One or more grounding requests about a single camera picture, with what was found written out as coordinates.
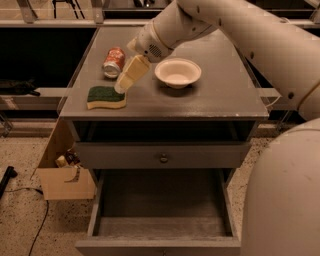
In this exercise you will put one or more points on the black object on floor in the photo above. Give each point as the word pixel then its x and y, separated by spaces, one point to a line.
pixel 9 173

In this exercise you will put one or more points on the black bag on shelf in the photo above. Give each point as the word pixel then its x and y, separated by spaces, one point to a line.
pixel 18 87

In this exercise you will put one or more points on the green and yellow sponge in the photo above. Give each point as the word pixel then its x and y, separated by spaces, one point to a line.
pixel 105 97

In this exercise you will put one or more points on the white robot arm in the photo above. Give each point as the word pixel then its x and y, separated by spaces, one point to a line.
pixel 282 210

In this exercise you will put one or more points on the metal shelf rail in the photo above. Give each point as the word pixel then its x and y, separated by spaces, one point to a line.
pixel 75 23

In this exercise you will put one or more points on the closed grey upper drawer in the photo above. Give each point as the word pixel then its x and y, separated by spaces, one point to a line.
pixel 102 155

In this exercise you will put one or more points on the open grey middle drawer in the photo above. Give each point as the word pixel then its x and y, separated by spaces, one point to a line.
pixel 161 213

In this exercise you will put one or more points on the cardboard box with items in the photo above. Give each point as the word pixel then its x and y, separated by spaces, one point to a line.
pixel 59 179

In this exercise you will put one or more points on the grey wooden drawer cabinet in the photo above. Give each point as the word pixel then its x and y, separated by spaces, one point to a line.
pixel 223 106

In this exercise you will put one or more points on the white paper bowl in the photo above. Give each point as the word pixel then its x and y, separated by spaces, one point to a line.
pixel 177 73

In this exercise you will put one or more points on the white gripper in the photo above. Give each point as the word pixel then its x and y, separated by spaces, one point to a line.
pixel 149 42

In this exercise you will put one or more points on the orange soda can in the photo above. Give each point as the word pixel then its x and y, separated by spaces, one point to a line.
pixel 114 62

